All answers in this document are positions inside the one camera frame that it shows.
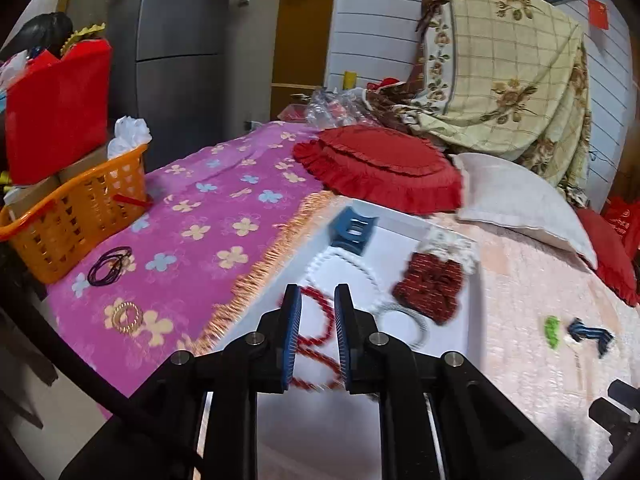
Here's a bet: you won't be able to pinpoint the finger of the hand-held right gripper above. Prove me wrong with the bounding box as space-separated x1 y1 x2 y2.
607 379 640 413
589 399 632 442

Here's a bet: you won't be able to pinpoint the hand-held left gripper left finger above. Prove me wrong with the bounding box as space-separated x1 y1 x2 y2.
59 284 303 480

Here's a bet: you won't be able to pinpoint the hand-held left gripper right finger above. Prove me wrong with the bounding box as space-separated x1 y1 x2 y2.
334 284 583 480

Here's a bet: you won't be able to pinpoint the red bead bracelet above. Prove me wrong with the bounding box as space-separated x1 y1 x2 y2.
295 284 351 392

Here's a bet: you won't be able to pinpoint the white bead bracelet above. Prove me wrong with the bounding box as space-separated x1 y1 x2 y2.
300 249 401 316

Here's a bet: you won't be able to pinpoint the silver braided bracelet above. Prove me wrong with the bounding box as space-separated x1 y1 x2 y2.
375 305 431 351

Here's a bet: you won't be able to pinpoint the blue hair claw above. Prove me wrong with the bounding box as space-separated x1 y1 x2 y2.
327 208 378 252

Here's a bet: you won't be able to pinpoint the red polka-dot scrunchie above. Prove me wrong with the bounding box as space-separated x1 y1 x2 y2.
391 252 468 326

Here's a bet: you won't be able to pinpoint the white jewelry box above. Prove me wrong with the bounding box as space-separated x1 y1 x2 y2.
197 199 483 480

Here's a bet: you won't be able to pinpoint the cream polka-dot scrunchie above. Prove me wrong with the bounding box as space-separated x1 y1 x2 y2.
417 230 482 276

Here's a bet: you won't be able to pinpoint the peach quilted bedspread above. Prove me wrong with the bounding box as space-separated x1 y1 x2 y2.
190 190 640 480

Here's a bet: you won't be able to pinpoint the pink floral blanket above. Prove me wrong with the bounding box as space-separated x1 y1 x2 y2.
45 120 341 421

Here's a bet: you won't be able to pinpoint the red shopping bag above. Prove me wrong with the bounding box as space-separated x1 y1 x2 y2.
600 195 640 241

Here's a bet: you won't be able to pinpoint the red ruffled round pillow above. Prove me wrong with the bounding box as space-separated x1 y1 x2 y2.
292 127 463 216

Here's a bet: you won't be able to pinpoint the beige pillow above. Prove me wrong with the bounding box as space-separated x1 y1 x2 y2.
450 152 598 271

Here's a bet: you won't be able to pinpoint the clear plastic bag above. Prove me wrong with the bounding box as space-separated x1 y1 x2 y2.
280 87 371 131

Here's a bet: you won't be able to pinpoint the orange plastic basket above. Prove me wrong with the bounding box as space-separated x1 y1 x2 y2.
0 142 151 286

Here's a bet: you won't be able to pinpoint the white plastic bag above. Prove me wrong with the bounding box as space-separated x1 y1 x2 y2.
107 116 152 161

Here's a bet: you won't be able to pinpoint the cardboard box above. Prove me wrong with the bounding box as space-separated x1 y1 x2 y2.
0 142 111 211

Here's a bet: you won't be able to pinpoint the wooden door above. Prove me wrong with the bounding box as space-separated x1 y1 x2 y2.
270 0 337 123

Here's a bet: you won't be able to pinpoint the floral checked quilt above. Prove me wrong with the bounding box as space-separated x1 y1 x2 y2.
365 0 593 208

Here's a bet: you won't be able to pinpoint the grey refrigerator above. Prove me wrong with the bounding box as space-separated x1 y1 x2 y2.
65 0 236 181

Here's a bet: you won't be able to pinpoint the red gift bag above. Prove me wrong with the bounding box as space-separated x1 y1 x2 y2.
5 37 112 186

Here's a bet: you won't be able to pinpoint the black bag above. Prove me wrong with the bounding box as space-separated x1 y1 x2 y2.
10 11 76 61

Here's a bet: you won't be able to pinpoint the blue striped watch strap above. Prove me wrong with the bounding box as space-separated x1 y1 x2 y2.
565 317 615 358

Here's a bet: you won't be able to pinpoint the green bead bracelet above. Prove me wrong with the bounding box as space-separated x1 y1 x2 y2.
544 315 563 350

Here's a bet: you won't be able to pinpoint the gold spiral hair tie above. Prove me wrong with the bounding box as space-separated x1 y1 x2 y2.
111 300 145 333

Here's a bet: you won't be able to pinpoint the black hair ties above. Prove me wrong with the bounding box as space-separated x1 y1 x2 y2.
87 246 135 288

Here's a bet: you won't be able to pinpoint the black cable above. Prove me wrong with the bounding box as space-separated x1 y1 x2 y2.
0 272 201 480

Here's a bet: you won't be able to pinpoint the red wall paper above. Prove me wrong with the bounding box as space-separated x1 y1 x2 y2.
587 0 611 31

